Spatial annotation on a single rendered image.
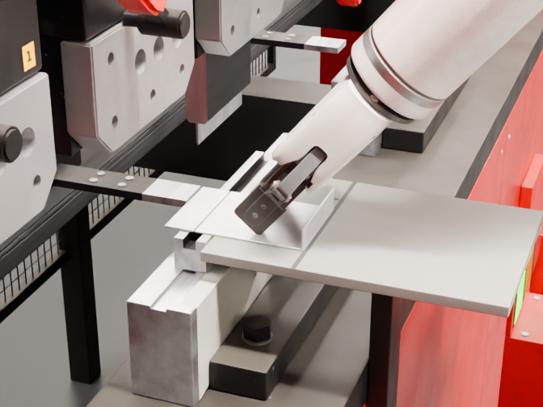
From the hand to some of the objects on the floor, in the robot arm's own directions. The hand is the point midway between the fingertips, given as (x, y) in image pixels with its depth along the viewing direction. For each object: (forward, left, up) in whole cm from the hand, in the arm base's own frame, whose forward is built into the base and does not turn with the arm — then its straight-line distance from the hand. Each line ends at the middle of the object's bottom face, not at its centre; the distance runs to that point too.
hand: (271, 196), depth 104 cm
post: (+72, -105, -102) cm, 163 cm away
